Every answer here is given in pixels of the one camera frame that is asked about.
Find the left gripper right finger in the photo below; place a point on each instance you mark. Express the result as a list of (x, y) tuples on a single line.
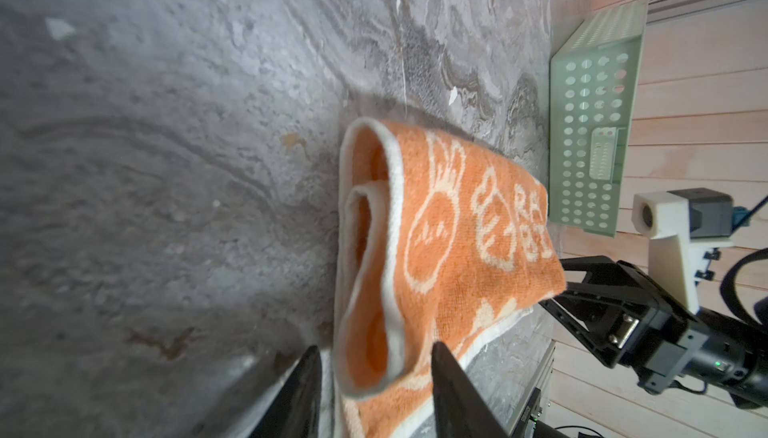
[(458, 408)]

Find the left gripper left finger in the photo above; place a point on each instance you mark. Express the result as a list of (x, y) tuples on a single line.
[(295, 411)]

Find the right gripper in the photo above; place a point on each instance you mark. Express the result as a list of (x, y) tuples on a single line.
[(643, 331)]

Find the orange patterned towel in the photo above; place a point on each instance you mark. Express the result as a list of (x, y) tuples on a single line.
[(440, 240)]

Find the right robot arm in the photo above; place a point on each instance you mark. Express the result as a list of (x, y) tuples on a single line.
[(734, 358)]

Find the light green plastic basket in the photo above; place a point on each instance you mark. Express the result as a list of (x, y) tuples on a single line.
[(593, 82)]

